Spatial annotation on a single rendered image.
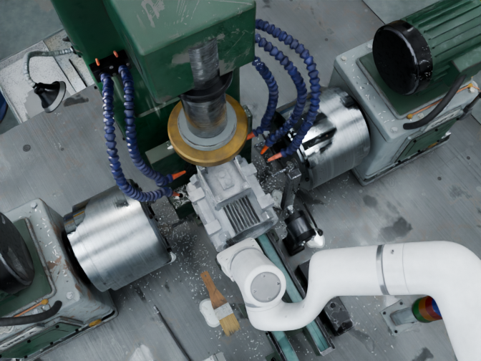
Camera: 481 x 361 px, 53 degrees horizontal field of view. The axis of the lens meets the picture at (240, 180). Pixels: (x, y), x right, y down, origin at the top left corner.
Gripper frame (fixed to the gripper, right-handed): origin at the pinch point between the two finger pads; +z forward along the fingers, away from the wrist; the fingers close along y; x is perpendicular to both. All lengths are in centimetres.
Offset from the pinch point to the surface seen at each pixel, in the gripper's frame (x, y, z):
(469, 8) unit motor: 30, 74, -15
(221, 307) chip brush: -21.8, -9.1, 19.8
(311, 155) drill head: 12.0, 28.9, 0.6
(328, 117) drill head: 18.7, 37.6, 1.9
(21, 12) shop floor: 123, -36, 196
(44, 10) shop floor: 118, -24, 194
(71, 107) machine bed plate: 52, -24, 63
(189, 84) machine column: 40, 3, -34
